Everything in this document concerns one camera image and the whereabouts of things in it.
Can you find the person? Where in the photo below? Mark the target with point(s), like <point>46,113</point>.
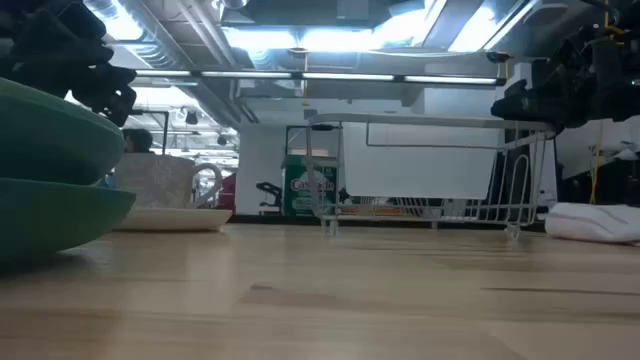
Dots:
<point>137,141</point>

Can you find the red background cabinet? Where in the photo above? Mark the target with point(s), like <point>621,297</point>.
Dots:
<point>227,192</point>

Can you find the teal plate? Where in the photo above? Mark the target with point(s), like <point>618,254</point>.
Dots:
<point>55,215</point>

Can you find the black aluminium rig frame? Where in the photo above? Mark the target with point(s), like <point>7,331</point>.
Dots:
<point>515,165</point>

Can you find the white striped towel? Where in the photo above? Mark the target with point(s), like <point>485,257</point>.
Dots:
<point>595,222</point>

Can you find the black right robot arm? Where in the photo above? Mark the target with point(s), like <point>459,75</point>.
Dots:
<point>620,15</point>

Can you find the light green plate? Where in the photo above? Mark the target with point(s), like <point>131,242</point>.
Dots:
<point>50,135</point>

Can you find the white saucer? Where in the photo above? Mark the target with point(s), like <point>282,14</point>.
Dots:
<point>175,219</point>

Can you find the grey speckled mug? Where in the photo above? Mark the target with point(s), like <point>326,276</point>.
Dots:
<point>155,180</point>

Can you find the LED light bar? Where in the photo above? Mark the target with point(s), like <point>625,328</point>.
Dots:
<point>345,76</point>

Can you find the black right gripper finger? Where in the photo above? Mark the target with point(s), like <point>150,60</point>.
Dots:
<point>525,115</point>
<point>525,95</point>

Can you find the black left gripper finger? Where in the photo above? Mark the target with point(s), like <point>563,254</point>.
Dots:
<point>120,107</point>
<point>112,80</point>

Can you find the green Cascade detergent tub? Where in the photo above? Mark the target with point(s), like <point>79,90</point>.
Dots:
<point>300,200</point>

